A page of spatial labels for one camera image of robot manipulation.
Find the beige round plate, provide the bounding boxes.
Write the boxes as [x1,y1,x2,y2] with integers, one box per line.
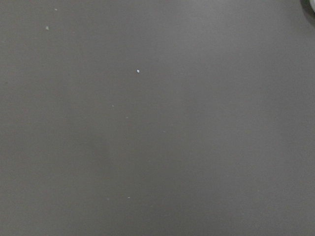
[300,0,315,16]

